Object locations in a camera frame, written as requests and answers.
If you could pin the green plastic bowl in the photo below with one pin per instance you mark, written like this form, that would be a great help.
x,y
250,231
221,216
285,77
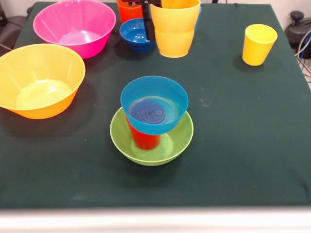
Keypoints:
x,y
179,140

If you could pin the dark green table cloth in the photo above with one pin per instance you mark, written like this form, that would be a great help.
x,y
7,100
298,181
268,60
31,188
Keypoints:
x,y
230,157

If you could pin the light blue plastic bowl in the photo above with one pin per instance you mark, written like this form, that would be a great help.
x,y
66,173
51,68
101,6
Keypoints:
x,y
170,89

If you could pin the amber yellow plastic cup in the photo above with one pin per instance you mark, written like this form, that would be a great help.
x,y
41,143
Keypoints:
x,y
175,44

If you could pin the large pink plastic bowl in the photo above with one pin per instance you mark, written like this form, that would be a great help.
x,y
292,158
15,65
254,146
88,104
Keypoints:
x,y
73,21

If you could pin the dark blue plastic bowl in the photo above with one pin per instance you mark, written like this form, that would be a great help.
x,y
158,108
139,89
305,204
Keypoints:
x,y
133,34

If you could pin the large yellow-orange plastic bowl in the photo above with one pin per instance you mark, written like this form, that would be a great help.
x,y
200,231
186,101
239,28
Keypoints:
x,y
36,72

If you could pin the orange plastic cup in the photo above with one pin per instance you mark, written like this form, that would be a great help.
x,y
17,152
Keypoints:
x,y
128,12

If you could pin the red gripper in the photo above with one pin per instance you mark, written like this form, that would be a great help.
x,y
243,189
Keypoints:
x,y
136,1

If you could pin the light blue plastic cup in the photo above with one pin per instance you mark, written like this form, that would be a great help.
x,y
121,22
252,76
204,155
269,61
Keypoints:
x,y
198,18

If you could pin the red plastic cup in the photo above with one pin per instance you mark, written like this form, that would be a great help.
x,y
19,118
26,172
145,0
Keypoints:
x,y
145,140

